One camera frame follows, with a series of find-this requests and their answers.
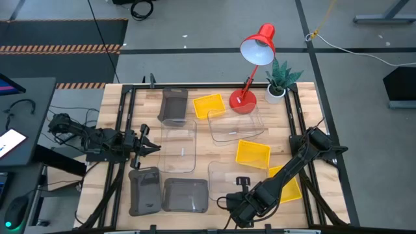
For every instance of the black box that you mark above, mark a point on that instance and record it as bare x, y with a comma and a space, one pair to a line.
401, 84

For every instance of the black metal table frame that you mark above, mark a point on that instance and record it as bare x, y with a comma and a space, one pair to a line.
126, 89

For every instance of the black computer mouse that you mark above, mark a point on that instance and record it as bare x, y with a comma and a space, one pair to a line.
16, 211

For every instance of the lit smartphone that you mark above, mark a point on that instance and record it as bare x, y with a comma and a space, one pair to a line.
11, 141

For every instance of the red desk lamp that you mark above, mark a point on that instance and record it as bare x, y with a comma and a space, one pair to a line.
242, 102

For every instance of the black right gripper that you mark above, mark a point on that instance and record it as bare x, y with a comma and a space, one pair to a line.
240, 201

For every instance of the clear plastic bin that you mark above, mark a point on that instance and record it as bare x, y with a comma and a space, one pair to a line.
221, 178
234, 126
177, 146

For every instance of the smoky gray plastic bin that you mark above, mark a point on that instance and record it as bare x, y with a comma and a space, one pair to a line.
183, 195
174, 104
144, 191

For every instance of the gray metal table leg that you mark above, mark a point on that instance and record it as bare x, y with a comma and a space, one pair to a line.
383, 19

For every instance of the artificial plant in white pot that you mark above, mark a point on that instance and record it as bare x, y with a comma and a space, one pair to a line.
275, 94

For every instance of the computer monitor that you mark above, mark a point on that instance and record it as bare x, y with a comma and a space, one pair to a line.
8, 87

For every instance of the yellow plastic basket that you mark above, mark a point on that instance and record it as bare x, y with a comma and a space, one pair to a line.
291, 190
209, 106
253, 154

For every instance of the dark gray side desk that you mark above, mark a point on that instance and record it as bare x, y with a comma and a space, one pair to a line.
35, 107

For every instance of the black mat with hazard stripes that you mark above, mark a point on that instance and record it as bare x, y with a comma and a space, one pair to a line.
48, 32

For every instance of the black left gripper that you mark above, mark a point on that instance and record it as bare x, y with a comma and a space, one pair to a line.
135, 144

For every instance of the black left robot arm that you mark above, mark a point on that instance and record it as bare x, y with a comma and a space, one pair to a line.
97, 139

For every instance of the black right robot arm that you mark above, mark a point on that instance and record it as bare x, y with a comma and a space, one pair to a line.
292, 165

